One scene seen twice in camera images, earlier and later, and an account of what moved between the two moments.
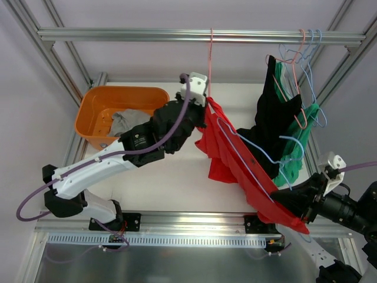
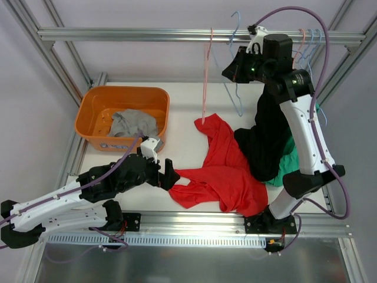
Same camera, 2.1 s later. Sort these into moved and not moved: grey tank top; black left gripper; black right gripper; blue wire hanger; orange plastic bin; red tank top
Moved: blue wire hanger; black left gripper; red tank top; black right gripper
Not moved: orange plastic bin; grey tank top
